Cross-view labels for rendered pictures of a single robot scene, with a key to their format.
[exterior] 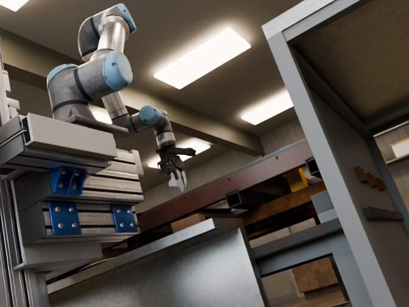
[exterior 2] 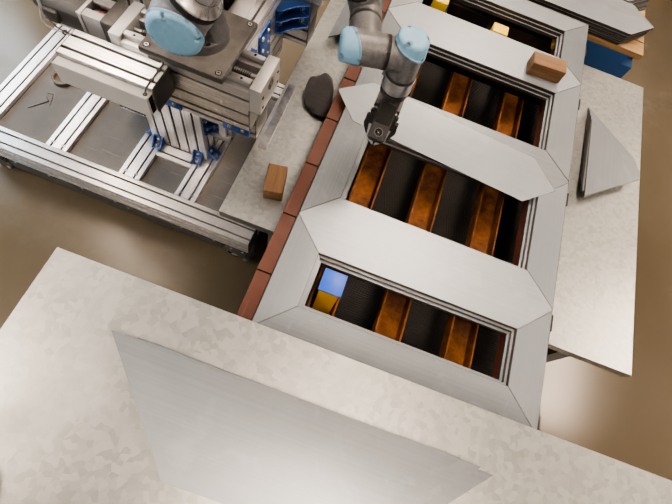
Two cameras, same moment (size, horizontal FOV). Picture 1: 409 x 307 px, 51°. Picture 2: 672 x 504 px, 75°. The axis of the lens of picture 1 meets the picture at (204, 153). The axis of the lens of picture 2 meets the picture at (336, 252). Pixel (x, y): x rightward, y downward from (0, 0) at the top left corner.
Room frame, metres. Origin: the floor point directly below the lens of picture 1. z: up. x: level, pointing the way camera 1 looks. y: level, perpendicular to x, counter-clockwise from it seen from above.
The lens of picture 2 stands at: (1.28, -0.62, 1.91)
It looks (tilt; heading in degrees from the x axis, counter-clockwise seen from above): 65 degrees down; 62
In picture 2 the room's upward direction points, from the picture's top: 23 degrees clockwise
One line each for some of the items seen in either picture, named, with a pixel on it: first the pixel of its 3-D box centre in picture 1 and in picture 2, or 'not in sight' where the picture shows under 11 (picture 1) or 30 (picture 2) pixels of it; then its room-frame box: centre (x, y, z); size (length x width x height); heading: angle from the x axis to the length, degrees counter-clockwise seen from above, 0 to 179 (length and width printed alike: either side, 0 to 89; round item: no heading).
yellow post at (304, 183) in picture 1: (296, 177); (326, 295); (1.49, -0.28, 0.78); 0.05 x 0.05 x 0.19; 64
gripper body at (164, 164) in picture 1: (169, 159); (389, 102); (1.66, 0.14, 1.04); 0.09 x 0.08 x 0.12; 64
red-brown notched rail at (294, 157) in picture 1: (133, 229); (339, 105); (1.60, 0.34, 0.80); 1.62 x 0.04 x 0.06; 64
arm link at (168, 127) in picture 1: (160, 123); (406, 55); (1.65, 0.14, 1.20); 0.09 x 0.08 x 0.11; 170
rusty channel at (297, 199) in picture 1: (166, 251); (382, 143); (1.75, 0.27, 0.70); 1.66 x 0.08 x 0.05; 64
